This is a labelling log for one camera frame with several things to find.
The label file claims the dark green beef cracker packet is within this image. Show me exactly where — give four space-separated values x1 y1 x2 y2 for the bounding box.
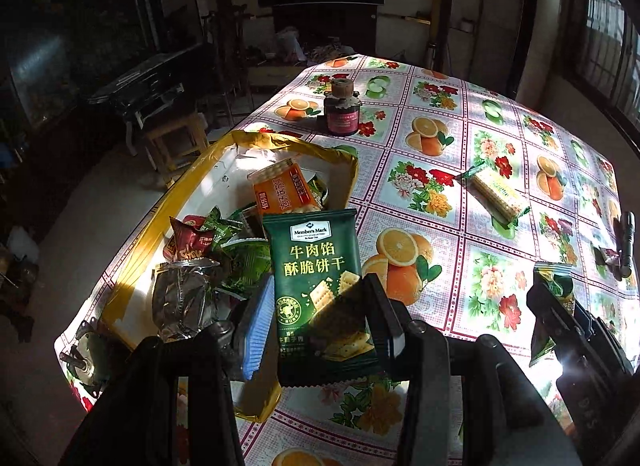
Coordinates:
262 209 376 387

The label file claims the green peas snack packet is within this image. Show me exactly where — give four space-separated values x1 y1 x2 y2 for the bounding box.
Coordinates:
526 261 576 366

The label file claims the small red white candy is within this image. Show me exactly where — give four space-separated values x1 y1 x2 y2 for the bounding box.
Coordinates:
592 247 623 282

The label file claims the dark jar with cork lid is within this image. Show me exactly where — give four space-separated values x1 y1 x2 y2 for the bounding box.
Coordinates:
323 78 362 137

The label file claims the orange soda cracker pack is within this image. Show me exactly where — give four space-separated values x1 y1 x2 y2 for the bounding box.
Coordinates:
248 158 320 218

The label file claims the wooden stool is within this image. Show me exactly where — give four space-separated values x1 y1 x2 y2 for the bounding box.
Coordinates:
143 112 209 187

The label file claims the green blue striped snack packet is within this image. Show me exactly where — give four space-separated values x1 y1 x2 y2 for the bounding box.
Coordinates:
201 203 271 299

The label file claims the gold rimmed white tray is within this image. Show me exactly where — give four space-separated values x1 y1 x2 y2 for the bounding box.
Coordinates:
96 129 360 424

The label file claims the brown foil snack packet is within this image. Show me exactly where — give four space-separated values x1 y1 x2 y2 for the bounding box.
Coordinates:
151 258 219 342

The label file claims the black flashlight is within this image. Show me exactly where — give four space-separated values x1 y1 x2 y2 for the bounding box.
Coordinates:
620 211 636 278

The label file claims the yellow green cracker pack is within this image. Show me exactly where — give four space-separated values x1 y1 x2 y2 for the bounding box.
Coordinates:
454 163 530 226

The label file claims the dark red brown snack packet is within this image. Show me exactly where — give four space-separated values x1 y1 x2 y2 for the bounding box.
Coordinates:
163 218 214 262

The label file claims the large fish tank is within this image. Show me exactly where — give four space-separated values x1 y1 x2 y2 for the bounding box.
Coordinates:
6 29 80 129

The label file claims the black coffee table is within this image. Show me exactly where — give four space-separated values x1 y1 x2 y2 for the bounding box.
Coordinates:
88 44 205 125

